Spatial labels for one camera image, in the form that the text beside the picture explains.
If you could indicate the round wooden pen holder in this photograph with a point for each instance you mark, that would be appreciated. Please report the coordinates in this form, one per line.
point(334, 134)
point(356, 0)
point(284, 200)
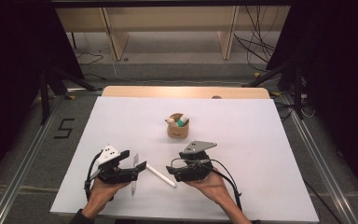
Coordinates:
point(178, 132)

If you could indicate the person's left hand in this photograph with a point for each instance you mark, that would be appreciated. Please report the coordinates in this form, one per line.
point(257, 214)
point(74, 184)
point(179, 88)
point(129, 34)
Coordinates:
point(101, 194)

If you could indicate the long metal floor rail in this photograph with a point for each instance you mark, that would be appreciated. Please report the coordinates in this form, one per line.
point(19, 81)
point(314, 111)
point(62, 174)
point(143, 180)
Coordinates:
point(323, 168)
point(21, 174)

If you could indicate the green and white glue stick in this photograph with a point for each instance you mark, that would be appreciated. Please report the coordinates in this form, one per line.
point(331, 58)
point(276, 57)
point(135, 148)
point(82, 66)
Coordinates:
point(182, 120)

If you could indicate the person's right hand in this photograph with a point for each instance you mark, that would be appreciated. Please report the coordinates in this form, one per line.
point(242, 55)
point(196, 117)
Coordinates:
point(214, 188)

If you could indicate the clear silver pen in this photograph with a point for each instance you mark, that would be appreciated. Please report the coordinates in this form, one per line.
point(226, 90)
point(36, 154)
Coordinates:
point(134, 186)

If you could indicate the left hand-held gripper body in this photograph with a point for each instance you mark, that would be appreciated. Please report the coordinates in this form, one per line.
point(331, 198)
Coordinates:
point(115, 175)

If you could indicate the black metal frame bar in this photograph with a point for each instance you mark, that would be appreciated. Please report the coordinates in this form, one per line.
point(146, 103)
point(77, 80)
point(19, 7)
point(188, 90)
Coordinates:
point(167, 3)

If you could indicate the light wooden shelf unit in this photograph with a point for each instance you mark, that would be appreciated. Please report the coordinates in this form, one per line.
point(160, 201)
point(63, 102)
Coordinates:
point(174, 18)

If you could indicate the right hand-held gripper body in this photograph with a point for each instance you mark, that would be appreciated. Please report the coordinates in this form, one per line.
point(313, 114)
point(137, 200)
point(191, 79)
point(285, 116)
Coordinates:
point(195, 172)

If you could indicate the white table cover sheet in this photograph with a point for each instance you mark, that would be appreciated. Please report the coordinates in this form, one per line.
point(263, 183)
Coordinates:
point(230, 174)

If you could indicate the light wooden table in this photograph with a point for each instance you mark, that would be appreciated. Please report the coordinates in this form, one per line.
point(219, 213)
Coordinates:
point(183, 92)

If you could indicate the white pen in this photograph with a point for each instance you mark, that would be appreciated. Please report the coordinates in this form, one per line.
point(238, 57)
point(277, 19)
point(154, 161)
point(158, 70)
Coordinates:
point(161, 176)

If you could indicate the black metal stand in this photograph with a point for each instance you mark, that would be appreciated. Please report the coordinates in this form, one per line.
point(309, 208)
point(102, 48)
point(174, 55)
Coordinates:
point(45, 99)
point(297, 93)

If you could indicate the dark curtain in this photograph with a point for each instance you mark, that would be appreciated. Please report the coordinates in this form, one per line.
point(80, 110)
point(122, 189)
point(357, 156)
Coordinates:
point(341, 93)
point(12, 77)

